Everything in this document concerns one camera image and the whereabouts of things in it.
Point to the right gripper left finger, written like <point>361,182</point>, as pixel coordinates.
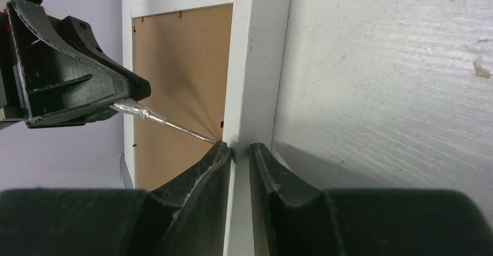
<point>185,216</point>

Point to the white picture frame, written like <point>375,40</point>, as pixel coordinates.
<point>257,42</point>

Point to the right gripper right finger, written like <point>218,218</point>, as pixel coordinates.
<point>291,217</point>

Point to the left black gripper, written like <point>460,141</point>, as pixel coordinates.
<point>54,73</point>

